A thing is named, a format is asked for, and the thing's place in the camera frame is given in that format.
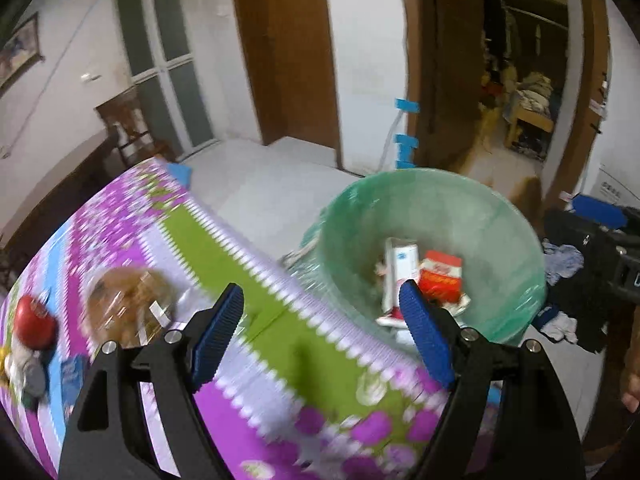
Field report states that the white frosted glass door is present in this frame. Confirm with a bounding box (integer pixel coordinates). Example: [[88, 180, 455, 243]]
[[111, 0, 218, 158]]

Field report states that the red box with label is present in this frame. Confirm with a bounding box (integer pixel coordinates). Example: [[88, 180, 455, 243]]
[[417, 251, 463, 306]]

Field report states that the person's right hand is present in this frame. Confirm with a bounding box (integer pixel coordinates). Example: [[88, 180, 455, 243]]
[[620, 345, 640, 411]]

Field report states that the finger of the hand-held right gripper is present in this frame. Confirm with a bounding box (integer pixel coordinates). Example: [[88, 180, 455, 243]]
[[570, 194, 628, 231]]

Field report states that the red apple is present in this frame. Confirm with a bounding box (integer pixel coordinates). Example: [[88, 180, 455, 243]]
[[13, 295, 58, 351]]

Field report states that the framed wall picture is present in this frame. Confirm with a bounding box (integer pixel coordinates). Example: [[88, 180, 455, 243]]
[[0, 12, 45, 96]]

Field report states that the wooden chair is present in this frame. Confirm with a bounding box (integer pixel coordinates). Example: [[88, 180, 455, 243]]
[[95, 85, 173, 166]]

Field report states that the white appliance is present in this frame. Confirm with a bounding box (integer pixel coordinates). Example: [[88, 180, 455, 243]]
[[590, 160, 640, 211]]

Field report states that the dark clothes pile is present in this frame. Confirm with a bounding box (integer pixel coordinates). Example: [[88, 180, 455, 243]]
[[532, 240, 626, 353]]

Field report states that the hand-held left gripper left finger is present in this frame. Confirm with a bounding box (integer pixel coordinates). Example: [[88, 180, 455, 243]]
[[57, 282, 246, 480]]

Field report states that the bagged round bread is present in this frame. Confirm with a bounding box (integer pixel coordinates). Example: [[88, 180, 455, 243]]
[[82, 265, 176, 346]]

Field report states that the purple floral tablecloth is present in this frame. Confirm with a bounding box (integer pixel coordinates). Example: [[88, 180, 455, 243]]
[[0, 157, 506, 480]]

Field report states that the white blue carton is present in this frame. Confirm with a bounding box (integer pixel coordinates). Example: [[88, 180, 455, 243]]
[[381, 237, 420, 313]]

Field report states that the wooden bed with clothes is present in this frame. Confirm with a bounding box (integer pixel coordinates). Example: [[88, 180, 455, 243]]
[[505, 72, 556, 148]]

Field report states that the brown wooden door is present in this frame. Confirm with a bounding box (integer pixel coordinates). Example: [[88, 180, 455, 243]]
[[227, 0, 343, 168]]

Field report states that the green plastic basin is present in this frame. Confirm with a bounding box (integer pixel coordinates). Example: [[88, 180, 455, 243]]
[[300, 167, 548, 346]]

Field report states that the grey crumpled cloth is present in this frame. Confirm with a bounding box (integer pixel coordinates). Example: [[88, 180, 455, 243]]
[[7, 347, 48, 408]]

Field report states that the wooden doorway frame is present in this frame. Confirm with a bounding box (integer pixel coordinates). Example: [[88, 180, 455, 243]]
[[402, 0, 613, 201]]

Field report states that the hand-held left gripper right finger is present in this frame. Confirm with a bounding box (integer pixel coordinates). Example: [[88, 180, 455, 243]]
[[398, 279, 587, 480]]

